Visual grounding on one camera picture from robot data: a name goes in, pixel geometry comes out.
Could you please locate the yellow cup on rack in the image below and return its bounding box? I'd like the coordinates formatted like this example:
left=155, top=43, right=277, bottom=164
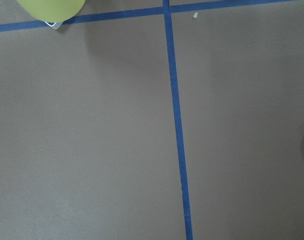
left=17, top=0, right=85, bottom=23

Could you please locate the white wire cup rack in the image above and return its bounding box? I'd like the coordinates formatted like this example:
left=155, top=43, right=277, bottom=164
left=45, top=21, right=64, bottom=30

